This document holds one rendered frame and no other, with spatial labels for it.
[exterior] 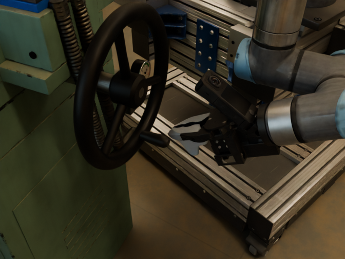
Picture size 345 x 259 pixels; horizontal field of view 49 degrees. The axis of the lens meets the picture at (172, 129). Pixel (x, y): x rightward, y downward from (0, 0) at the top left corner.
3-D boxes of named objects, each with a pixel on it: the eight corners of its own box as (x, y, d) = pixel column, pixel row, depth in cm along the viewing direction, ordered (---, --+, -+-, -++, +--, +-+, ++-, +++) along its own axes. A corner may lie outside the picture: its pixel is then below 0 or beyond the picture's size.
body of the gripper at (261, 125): (214, 167, 69) (278, 162, 62) (195, 129, 66) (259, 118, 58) (228, 142, 74) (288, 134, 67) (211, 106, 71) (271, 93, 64)
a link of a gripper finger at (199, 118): (179, 151, 76) (218, 147, 71) (166, 128, 74) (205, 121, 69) (185, 142, 79) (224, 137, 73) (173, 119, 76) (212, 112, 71)
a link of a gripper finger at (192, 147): (172, 161, 74) (212, 157, 69) (158, 137, 72) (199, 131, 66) (179, 151, 76) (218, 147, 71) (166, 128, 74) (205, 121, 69)
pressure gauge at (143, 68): (140, 95, 97) (139, 68, 92) (128, 92, 98) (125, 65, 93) (152, 82, 102) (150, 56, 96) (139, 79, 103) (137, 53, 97)
